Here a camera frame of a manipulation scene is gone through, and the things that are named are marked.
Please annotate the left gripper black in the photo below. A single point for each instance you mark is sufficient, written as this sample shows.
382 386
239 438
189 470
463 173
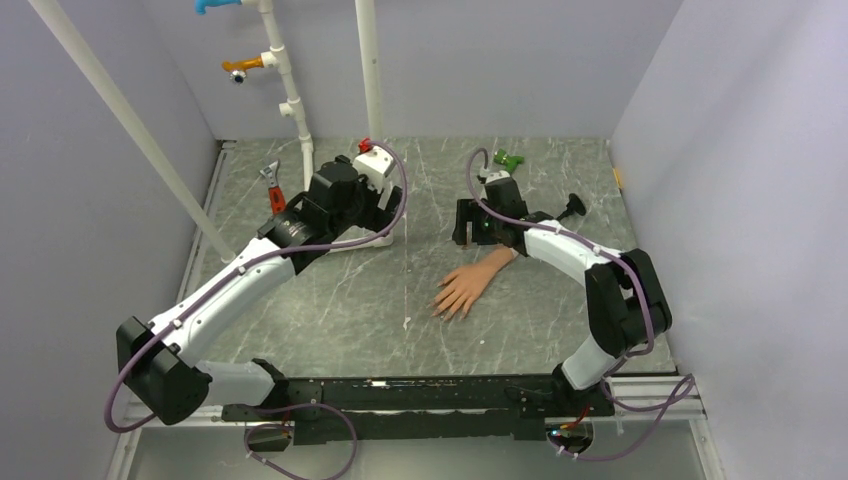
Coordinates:
377 218

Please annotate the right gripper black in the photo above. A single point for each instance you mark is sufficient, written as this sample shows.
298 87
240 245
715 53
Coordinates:
470 211

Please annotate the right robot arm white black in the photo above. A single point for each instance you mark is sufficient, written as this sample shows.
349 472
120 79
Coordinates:
626 304

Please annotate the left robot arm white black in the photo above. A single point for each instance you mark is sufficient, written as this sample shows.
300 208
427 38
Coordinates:
162 360

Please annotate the mannequin hand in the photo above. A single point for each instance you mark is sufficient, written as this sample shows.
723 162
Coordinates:
462 287

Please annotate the green toy flashlight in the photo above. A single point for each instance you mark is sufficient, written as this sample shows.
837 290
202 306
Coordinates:
508 161

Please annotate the red adjustable wrench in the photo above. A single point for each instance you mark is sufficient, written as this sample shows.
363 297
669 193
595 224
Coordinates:
276 197

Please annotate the black hand stand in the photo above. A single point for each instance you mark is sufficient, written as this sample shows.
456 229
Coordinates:
574 206

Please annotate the orange faucet valve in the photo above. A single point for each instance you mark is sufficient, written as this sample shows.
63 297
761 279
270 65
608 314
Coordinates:
238 70

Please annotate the blue faucet valve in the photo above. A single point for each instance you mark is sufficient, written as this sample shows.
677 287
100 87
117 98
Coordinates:
202 6

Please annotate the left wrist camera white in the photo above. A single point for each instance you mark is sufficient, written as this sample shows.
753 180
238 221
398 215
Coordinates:
376 164

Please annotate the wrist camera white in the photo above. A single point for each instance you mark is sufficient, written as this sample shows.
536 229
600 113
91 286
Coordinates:
376 164
492 176

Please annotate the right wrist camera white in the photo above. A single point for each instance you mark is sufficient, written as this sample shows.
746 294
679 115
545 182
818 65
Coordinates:
492 176

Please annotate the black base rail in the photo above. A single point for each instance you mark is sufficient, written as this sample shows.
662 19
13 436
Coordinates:
521 407

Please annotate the white PVC pipe frame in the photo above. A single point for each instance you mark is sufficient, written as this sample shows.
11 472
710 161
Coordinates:
60 25

